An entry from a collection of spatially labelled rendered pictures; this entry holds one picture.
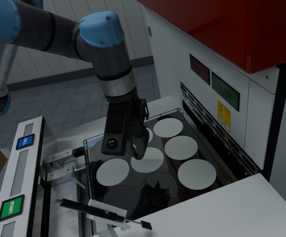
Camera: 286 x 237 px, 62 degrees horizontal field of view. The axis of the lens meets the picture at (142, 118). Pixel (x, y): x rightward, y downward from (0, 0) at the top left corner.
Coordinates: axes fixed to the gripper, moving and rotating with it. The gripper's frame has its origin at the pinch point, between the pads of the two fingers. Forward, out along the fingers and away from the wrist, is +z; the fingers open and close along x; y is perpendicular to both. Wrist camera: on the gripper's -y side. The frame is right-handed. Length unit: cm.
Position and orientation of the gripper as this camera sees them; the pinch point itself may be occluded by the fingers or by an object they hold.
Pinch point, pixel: (137, 158)
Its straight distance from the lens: 62.7
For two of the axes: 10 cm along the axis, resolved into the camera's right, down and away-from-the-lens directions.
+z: 2.0, 7.7, 6.1
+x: -9.6, 0.3, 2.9
